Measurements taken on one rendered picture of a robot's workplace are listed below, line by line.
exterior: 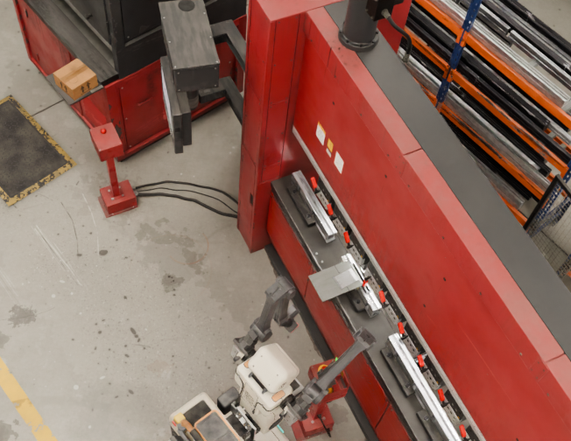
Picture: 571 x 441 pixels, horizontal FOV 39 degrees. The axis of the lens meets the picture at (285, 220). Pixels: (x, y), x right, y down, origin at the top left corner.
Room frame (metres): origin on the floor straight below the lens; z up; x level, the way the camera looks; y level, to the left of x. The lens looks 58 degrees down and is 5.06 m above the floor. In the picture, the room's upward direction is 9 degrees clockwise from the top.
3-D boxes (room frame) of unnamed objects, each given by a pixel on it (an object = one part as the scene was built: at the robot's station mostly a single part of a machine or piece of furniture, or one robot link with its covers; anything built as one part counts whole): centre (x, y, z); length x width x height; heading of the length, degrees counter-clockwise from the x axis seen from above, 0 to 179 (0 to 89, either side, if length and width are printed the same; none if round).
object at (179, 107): (2.97, 0.73, 1.42); 0.45 x 0.12 x 0.36; 21
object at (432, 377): (1.63, -0.89, 1.26); 0.15 x 0.09 x 0.17; 33
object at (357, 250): (2.30, -0.45, 1.26); 0.15 x 0.09 x 0.17; 33
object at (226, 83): (3.21, 0.48, 1.18); 0.40 x 0.24 x 0.07; 33
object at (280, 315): (1.80, -0.05, 1.40); 0.11 x 0.06 x 0.43; 47
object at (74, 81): (3.38, 1.51, 1.04); 0.30 x 0.26 x 0.12; 47
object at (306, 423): (1.68, -0.35, 0.06); 0.25 x 0.20 x 0.12; 117
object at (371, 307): (2.23, -0.49, 0.92); 0.39 x 0.06 x 0.10; 33
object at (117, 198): (3.12, 1.26, 0.41); 0.25 x 0.20 x 0.83; 123
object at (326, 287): (2.20, -0.34, 1.00); 0.26 x 0.18 x 0.01; 123
